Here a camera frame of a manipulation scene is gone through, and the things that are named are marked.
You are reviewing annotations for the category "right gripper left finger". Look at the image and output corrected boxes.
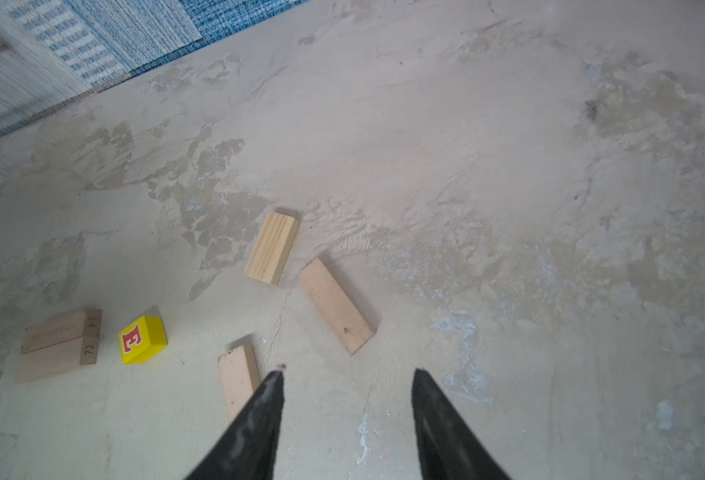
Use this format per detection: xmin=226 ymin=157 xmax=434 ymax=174
xmin=186 ymin=369 xmax=284 ymax=480

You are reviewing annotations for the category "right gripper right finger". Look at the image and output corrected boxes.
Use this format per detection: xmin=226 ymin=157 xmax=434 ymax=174
xmin=412 ymin=369 xmax=510 ymax=480

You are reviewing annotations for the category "wood block right diagonal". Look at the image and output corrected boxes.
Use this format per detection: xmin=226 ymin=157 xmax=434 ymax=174
xmin=298 ymin=258 xmax=374 ymax=355

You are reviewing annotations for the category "light wood block far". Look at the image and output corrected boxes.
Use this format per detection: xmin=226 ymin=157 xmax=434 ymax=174
xmin=244 ymin=212 xmax=300 ymax=286

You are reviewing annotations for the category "yellow letter cube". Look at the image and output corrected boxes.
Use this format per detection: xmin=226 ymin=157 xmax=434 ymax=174
xmin=118 ymin=316 xmax=168 ymax=365

